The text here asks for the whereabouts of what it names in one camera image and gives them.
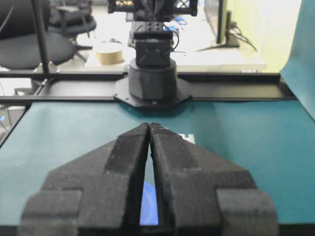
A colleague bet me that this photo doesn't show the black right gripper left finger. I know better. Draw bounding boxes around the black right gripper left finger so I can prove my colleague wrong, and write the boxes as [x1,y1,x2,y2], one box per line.
[18,123,149,236]

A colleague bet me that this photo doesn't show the brown tape roll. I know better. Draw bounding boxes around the brown tape roll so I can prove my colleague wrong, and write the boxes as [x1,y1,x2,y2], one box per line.
[94,42,124,65]

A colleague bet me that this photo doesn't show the black computer monitor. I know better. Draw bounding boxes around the black computer monitor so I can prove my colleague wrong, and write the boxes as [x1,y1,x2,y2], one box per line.
[196,0,240,51]

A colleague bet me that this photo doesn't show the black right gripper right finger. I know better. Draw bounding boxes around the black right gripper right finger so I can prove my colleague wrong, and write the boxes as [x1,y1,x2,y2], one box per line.
[150,123,279,236]

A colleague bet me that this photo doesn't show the black office chair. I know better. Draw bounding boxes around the black office chair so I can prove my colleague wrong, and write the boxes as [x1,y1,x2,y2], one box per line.
[0,0,97,71]

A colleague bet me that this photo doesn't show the large blue plastic gear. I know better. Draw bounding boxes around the large blue plastic gear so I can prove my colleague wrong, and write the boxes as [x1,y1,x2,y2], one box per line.
[140,181,158,226]

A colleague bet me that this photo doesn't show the black aluminium frame rail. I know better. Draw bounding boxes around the black aluminium frame rail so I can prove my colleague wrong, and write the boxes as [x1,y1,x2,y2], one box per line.
[0,71,295,108]

